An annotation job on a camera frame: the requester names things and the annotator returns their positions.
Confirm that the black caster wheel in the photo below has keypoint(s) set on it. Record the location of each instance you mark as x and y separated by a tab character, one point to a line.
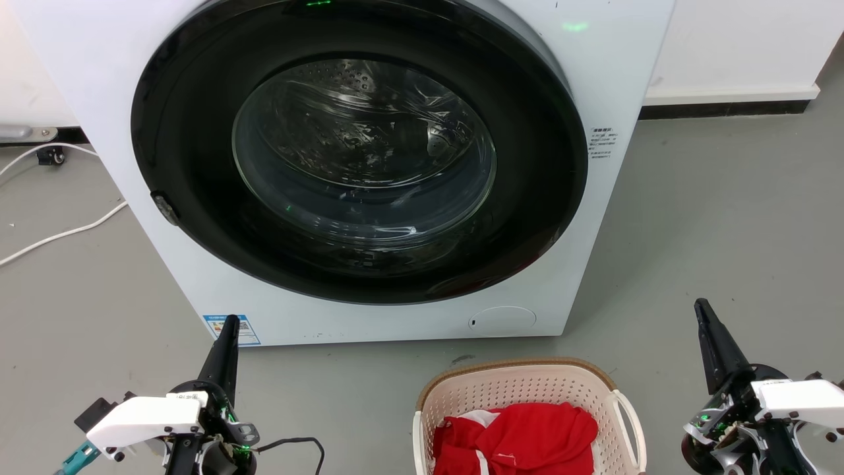
51	156

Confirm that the grey washer door latch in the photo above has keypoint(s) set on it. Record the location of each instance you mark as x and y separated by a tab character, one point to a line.
165	208

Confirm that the round black washer door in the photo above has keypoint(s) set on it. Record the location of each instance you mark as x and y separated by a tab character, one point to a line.
198	132

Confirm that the white front-load washing machine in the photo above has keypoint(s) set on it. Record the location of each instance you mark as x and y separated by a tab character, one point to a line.
626	66

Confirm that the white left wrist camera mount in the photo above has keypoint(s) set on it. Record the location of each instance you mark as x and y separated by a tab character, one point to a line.
148	417

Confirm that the small printed text label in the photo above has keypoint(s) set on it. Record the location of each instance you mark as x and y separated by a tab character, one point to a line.
602	142

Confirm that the cream perforated laundry basket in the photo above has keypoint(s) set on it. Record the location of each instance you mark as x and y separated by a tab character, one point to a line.
521	386

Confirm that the blue energy label sticker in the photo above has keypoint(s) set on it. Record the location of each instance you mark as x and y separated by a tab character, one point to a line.
214	326

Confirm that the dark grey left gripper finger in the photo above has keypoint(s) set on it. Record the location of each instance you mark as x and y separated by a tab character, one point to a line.
223	359

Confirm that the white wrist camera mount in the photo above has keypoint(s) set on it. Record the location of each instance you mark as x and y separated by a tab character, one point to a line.
148	417
801	399

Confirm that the round white filter cover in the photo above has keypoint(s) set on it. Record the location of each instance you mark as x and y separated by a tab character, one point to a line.
504	318

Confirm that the white baseboard ledge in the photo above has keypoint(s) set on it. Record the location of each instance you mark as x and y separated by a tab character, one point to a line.
732	94

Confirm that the red garment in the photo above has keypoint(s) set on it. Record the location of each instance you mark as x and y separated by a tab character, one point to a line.
527	439

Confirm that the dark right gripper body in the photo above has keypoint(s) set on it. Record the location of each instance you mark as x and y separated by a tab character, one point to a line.
732	422

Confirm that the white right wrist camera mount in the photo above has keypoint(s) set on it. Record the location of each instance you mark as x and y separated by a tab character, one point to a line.
801	399

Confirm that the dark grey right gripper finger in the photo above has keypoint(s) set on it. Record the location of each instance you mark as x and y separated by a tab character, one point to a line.
720	353

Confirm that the grey metal bar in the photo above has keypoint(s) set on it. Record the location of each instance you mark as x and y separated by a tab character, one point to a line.
23	132

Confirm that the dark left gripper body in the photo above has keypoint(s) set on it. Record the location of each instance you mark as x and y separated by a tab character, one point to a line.
221	429

